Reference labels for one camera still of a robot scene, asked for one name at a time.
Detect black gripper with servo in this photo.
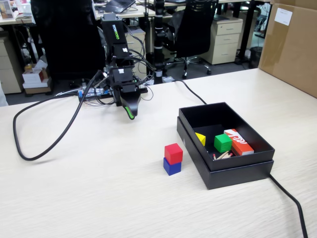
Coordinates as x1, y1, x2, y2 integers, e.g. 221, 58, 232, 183
108, 65, 142, 121

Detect red wooden cube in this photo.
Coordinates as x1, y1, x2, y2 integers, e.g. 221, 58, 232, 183
164, 143, 184, 165

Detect blue wooden cube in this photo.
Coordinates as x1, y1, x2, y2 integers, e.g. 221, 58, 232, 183
163, 157, 182, 176

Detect green wooden cube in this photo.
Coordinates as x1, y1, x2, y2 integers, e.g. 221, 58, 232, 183
213, 133, 233, 153

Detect robot controller circuit board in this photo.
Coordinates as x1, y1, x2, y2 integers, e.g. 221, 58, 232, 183
78, 86, 110, 101

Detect small cream drawer cabinet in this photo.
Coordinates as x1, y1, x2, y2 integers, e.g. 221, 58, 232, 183
125, 28, 147, 73

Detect black pole with white bands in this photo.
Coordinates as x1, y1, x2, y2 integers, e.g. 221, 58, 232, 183
153, 0, 165, 84

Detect yellow wooden block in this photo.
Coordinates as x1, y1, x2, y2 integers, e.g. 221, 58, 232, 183
195, 132, 207, 147

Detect black high-back office chair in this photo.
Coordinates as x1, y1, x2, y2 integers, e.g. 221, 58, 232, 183
30, 0, 107, 82

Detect black mesh office chair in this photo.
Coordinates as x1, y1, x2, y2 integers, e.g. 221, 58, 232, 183
164, 0, 219, 79

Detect white boxes stack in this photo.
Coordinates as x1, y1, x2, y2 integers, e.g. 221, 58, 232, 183
22, 63, 53, 95

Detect black laptop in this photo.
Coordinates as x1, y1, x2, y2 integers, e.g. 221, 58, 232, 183
98, 0, 137, 14

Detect orange and white matchbox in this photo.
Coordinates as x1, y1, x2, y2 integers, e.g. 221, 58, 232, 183
223, 128, 255, 156

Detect black cardboard box tray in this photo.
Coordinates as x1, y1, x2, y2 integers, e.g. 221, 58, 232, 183
178, 101, 276, 172

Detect beige drawer cabinet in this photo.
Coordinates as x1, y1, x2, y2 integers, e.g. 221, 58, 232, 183
0, 36, 24, 95

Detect black open box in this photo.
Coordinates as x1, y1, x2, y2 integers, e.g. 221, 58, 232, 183
176, 116, 274, 190

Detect black waste bin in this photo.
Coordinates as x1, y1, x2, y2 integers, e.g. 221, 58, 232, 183
249, 46, 264, 69

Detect framed picture card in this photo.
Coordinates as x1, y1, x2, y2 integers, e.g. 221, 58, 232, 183
0, 0, 14, 20

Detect large brown cardboard box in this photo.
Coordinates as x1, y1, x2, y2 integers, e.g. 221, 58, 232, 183
257, 0, 317, 99

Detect white label on cardboard box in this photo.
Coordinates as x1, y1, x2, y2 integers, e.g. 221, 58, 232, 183
274, 7, 293, 25

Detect thick black camera cable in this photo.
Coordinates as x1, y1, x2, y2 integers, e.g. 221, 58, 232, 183
12, 69, 105, 162

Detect cream three-drawer pedestal cabinet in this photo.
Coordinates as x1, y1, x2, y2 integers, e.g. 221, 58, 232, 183
202, 17, 244, 65

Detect black power cable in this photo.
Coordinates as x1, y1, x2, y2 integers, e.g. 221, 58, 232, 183
173, 79, 309, 238

